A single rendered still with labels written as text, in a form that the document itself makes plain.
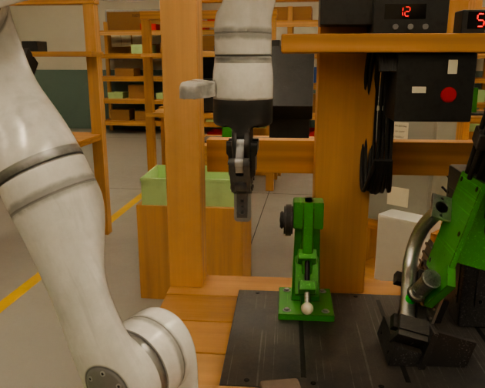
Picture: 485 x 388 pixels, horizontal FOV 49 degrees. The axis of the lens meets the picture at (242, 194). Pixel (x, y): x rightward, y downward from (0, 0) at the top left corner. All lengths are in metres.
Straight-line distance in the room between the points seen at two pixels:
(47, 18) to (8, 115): 11.82
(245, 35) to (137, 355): 0.37
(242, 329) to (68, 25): 11.22
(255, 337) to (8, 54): 0.80
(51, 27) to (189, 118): 11.05
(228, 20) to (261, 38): 0.04
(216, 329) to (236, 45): 0.78
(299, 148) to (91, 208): 0.96
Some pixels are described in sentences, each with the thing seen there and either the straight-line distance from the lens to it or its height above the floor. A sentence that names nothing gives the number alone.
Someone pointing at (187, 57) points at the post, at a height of 1.49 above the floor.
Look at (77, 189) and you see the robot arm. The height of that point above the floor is 1.36.
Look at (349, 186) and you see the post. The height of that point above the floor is 1.17.
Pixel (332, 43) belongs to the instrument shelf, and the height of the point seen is 1.52.
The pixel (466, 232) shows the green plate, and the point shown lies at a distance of 1.05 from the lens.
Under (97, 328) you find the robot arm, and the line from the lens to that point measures 0.54.
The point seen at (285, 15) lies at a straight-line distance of 8.04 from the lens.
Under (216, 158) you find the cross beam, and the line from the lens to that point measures 1.45.
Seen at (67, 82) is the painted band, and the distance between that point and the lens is 12.23.
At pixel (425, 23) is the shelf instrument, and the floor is 1.56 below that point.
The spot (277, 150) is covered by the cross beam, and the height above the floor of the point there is 1.25.
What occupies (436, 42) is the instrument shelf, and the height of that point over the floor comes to 1.52.
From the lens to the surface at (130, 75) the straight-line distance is 11.01.
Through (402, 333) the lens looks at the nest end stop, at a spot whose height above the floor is 0.97.
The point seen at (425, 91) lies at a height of 1.42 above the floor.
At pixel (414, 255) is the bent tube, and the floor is 1.08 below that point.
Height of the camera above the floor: 1.49
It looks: 14 degrees down
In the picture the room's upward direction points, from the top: straight up
